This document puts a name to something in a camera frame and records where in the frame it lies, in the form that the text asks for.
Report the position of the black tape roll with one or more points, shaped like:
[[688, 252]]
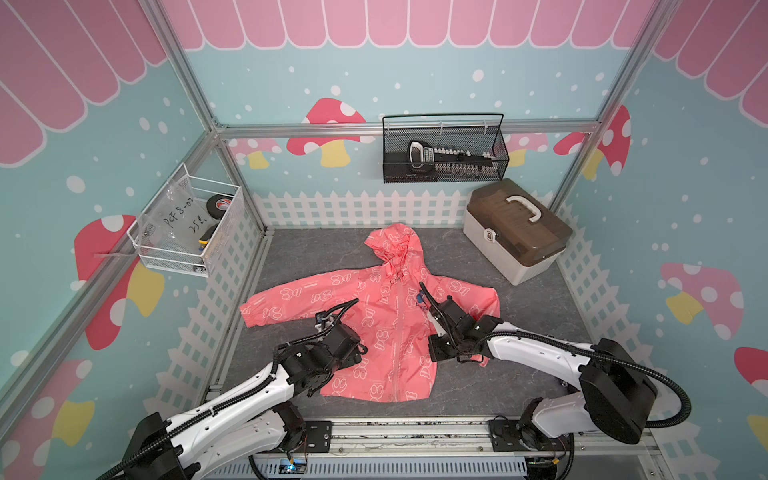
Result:
[[218, 205]]

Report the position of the pink hooded rain jacket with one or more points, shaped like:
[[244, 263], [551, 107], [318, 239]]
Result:
[[392, 323]]

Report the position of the clear labelled plastic bag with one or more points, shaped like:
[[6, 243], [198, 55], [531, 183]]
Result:
[[176, 220]]

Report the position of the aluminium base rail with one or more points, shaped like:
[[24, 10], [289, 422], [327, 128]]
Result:
[[441, 448]]

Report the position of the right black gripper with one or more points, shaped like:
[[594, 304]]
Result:
[[434, 353]]

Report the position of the clear plastic wall bin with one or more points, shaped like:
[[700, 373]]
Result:
[[228, 246]]

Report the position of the beige toolbox with brown lid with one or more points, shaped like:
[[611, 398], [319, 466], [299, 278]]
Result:
[[519, 235]]

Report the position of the black wire mesh wall basket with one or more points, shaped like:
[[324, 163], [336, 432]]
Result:
[[476, 132]]

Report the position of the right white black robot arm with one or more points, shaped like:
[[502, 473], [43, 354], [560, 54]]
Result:
[[608, 391]]

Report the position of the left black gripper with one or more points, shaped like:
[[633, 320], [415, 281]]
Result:
[[353, 359]]

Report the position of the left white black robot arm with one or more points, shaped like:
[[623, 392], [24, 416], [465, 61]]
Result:
[[256, 416]]

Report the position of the socket wrench set in basket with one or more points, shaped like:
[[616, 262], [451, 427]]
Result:
[[423, 158]]

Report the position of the yellow black tool in bin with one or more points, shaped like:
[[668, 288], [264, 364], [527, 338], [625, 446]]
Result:
[[207, 236]]

